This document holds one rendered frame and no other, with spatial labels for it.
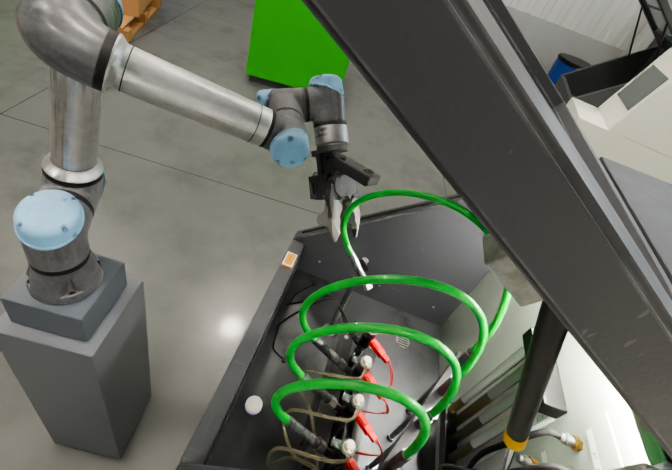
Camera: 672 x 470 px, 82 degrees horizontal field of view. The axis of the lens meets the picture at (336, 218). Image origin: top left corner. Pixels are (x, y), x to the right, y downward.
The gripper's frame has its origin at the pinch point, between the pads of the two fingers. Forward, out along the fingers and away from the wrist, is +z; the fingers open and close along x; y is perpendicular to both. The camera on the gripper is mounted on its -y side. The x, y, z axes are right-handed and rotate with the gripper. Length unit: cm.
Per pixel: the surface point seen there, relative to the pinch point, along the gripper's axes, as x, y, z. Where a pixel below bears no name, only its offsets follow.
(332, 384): 29.3, -20.1, 16.9
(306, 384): 30.4, -16.0, 17.5
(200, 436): 32.7, 12.8, 33.9
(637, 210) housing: -21, -50, -1
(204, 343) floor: -23, 115, 54
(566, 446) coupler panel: 4, -42, 31
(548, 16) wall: -628, 88, -262
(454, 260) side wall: -33.5, -9.0, 11.7
